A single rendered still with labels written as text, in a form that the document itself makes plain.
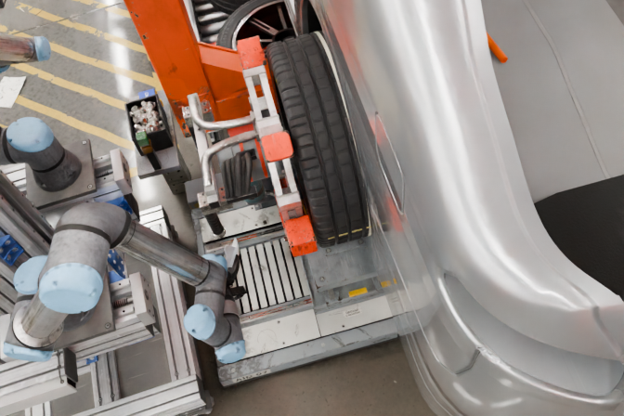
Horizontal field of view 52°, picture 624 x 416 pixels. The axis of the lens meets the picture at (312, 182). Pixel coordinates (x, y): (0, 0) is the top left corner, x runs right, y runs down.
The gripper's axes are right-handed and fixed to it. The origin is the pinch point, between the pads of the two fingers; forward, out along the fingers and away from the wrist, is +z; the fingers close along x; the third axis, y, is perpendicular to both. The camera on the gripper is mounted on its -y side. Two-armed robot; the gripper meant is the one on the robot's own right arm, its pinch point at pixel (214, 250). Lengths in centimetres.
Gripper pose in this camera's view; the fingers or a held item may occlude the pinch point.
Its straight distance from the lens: 187.8
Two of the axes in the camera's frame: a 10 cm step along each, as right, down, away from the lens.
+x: -8.6, 4.7, 2.0
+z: -2.6, -7.3, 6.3
